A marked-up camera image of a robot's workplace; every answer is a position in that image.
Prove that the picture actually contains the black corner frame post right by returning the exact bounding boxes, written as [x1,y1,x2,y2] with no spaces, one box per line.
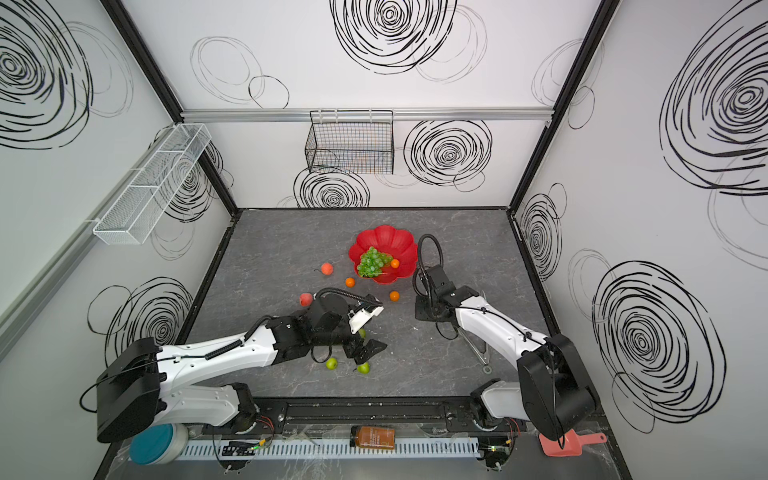
[508,0,620,214]

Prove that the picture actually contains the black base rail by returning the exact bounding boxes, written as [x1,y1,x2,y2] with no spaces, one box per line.
[240,396,528,434]

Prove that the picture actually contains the green kitchen tongs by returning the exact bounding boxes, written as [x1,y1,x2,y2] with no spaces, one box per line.
[457,327,493,375]

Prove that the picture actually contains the brown bottle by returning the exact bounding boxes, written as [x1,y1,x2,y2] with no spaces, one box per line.
[349,426,396,451]

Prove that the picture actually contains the black wire basket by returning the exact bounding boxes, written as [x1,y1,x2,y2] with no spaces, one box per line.
[304,119,395,175]

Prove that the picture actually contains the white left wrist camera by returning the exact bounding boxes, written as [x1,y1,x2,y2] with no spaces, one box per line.
[349,305,384,334]

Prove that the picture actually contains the red flower-shaped fruit bowl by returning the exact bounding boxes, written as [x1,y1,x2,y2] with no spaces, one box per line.
[348,225,418,285]

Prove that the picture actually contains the green fake grape bunch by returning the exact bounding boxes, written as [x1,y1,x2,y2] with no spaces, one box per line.
[356,247,394,278]

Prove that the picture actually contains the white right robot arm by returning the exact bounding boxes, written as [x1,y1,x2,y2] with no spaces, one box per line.
[412,266,601,441]

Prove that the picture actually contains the pink plastic scoop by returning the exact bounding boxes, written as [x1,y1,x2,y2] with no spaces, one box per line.
[538,430,608,458]

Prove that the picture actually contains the clear wall shelf rack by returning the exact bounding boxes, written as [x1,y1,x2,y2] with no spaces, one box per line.
[93,123,212,245]

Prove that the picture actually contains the aluminium wall rail back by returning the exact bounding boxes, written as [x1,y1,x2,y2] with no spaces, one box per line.
[181,106,554,123]

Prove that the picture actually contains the black corner frame post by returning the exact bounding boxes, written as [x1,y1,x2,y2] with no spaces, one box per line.
[100,0,240,219]
[508,0,620,214]

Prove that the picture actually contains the white slotted cable duct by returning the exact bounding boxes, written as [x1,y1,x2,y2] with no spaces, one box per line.
[177,437,481,461]

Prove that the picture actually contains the black corner frame post left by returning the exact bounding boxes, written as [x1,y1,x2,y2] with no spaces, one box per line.
[100,0,240,219]

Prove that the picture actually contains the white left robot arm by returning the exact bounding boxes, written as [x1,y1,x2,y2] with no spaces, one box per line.
[93,288,386,444]

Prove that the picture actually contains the teal lidded container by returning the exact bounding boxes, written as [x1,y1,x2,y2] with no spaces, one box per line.
[129,424,189,466]

